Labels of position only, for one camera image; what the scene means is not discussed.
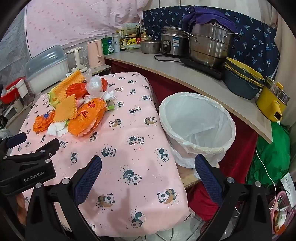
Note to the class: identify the black induction cooktop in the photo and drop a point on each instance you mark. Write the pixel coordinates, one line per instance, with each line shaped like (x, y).
(203, 68)

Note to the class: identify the dark sauce bottle white label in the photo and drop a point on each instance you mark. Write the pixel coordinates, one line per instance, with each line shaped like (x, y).
(123, 42)

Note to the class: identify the white paper tag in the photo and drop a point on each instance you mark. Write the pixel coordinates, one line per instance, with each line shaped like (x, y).
(286, 183)

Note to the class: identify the pink panda print blanket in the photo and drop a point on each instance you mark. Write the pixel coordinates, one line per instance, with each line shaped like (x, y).
(129, 157)

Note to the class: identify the dark sauce bottle red label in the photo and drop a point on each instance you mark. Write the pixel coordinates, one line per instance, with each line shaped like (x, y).
(138, 36)

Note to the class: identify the yellow electric pot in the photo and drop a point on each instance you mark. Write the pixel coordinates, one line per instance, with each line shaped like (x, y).
(268, 102)

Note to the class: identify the pink basket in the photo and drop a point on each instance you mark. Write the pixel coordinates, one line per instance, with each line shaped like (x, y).
(281, 208)

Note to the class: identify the white glass kettle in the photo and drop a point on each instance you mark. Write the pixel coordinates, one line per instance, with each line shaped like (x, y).
(75, 58)

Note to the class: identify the small steel pot with lid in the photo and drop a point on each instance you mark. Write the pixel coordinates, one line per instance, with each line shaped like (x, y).
(150, 46)

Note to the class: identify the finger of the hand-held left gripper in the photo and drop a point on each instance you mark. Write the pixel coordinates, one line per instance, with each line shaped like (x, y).
(51, 146)
(16, 139)

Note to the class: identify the white bin with plastic liner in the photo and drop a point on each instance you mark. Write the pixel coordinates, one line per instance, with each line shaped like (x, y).
(196, 120)

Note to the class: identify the blue and yellow basin stack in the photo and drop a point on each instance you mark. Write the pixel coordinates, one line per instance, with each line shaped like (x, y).
(240, 85)

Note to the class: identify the green plastic bag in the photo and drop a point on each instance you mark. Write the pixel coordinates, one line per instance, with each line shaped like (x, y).
(275, 153)

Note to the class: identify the green carton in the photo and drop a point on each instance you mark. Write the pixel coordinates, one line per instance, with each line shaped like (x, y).
(108, 45)

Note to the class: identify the large steel steamer pot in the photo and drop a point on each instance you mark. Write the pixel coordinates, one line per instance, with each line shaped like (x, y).
(208, 44)

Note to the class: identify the small green packet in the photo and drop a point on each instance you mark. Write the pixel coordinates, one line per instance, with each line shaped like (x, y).
(111, 107)

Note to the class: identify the green and yellow snack packet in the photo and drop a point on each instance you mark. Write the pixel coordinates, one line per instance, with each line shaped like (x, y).
(53, 99)

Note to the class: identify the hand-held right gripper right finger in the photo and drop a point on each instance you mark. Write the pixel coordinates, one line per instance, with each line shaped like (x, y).
(208, 178)

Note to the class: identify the steel rice cooker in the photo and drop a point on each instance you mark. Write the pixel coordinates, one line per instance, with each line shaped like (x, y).
(171, 44)

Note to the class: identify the large orange knitted cloth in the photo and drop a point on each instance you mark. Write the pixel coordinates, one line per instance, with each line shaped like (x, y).
(67, 84)

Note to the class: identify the clear plastic bag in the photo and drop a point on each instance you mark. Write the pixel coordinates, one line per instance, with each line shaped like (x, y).
(93, 84)

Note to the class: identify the white printed box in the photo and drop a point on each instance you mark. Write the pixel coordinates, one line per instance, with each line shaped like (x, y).
(130, 28)

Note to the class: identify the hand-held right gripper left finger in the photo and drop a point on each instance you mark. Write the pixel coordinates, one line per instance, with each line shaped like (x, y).
(89, 180)

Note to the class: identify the yellow capped bottle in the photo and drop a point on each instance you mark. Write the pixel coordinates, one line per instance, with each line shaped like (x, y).
(144, 36)

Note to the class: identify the red container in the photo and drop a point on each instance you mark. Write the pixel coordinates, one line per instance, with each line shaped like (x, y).
(10, 92)

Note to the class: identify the white box with clear lid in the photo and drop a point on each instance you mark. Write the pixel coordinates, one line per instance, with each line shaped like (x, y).
(46, 74)

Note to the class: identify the pink electric kettle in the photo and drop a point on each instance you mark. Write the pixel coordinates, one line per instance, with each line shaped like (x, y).
(94, 53)

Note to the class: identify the small orange plastic bag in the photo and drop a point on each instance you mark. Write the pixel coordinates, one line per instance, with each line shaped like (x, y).
(42, 121)

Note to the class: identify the orange printed plastic bag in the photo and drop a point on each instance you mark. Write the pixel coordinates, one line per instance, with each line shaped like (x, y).
(85, 118)

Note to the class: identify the purple cloth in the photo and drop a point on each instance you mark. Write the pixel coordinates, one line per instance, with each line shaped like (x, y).
(208, 16)

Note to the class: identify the clear food container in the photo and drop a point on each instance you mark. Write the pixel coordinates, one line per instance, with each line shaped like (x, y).
(133, 48)

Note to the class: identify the small orange knitted cloth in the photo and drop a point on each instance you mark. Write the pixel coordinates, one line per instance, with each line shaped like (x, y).
(66, 107)

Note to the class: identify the pink dotted cloth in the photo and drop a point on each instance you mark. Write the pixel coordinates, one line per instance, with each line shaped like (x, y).
(69, 20)

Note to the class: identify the red plastic bag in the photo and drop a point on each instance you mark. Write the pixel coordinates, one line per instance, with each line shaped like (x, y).
(76, 89)

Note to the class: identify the navy printed cloth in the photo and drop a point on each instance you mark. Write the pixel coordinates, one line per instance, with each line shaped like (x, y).
(254, 41)

